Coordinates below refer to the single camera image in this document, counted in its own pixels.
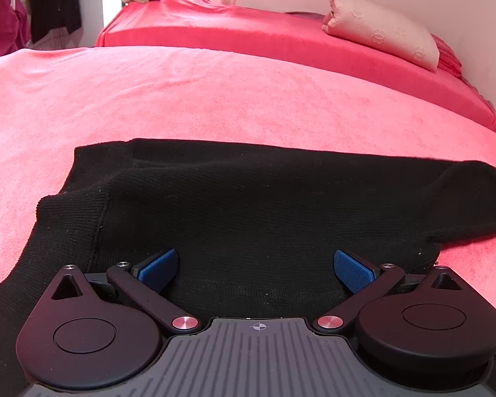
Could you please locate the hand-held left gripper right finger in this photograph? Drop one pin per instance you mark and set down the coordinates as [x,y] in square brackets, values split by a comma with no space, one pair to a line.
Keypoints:
[353,273]

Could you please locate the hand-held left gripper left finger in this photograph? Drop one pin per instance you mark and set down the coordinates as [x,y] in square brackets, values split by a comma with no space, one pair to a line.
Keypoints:
[157,271]

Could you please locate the black pants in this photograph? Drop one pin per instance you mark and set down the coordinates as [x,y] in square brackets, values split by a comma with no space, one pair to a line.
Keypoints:
[252,198]

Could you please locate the folded red blanket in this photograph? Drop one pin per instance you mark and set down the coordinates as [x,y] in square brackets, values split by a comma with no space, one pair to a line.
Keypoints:
[448,58]

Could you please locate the pale pink pillow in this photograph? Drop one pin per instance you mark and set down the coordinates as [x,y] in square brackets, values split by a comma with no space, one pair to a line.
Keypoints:
[380,29]

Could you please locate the bed with red sheet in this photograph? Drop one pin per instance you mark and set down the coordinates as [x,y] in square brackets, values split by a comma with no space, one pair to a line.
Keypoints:
[231,29]

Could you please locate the black hanging garment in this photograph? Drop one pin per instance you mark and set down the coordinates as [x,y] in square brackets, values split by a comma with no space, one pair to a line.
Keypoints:
[56,8]

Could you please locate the magenta hanging garment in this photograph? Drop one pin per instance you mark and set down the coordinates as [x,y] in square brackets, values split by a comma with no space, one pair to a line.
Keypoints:
[10,20]

